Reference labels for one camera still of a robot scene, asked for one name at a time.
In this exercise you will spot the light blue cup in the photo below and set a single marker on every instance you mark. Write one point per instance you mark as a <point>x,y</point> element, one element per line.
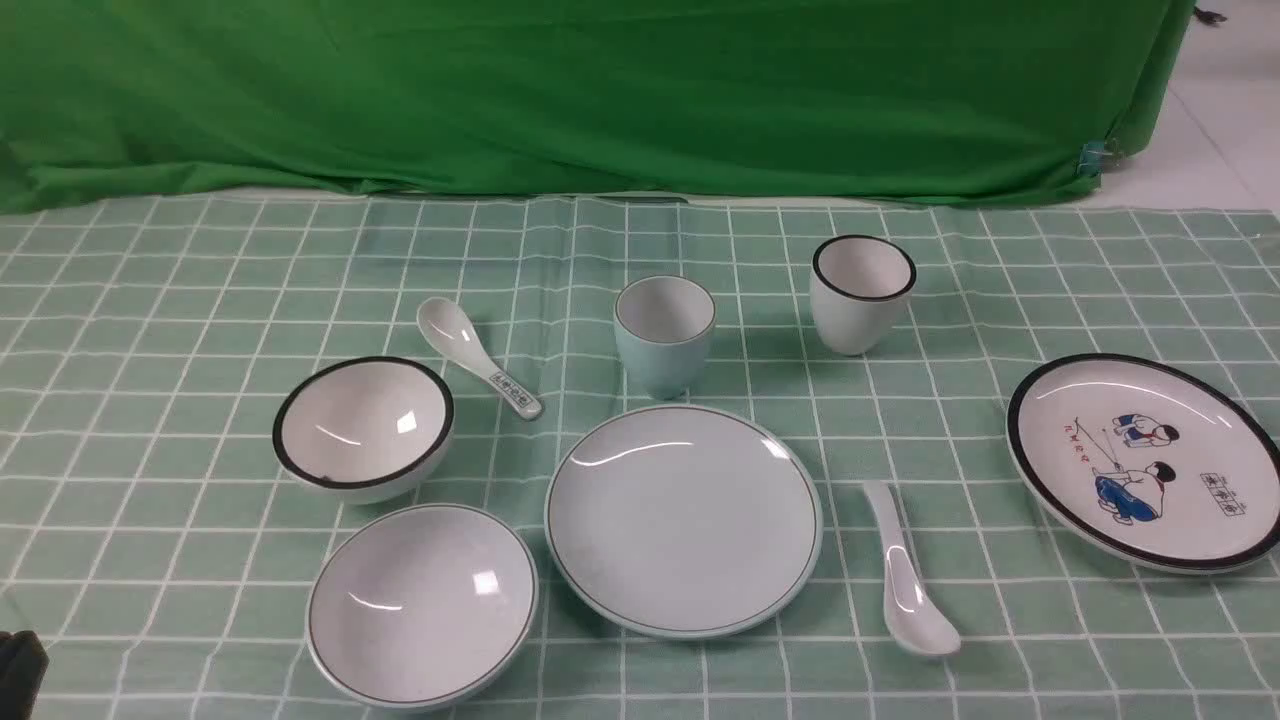
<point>663,328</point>

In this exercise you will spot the light blue bowl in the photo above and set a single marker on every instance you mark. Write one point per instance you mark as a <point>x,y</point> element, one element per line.
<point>422,608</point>

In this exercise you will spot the plain white spoon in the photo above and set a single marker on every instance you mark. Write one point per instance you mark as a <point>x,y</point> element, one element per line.
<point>911,617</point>

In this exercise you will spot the light blue plate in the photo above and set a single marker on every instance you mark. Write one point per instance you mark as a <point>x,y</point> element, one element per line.
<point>683,522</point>

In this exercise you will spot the white spoon with blue print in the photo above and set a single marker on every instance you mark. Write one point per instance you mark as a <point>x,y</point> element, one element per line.
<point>449,330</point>

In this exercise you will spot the white cup black rim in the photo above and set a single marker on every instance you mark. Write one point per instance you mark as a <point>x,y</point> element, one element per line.
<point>859,286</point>

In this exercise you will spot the white bowl black rim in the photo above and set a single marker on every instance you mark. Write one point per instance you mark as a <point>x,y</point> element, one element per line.
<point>365,430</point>

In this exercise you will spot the blue clip on backdrop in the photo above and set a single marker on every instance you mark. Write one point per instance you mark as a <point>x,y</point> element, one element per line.
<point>1093,160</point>

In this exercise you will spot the white plate with cartoon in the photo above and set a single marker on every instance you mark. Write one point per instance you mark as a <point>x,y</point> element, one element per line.
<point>1146,462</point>

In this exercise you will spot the green checked tablecloth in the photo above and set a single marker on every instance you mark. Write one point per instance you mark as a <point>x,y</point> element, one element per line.
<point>164,558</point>

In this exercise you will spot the green backdrop cloth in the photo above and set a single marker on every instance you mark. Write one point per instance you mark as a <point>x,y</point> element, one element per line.
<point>962,103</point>

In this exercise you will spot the black object at corner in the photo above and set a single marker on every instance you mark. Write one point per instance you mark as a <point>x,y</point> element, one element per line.
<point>24,662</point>

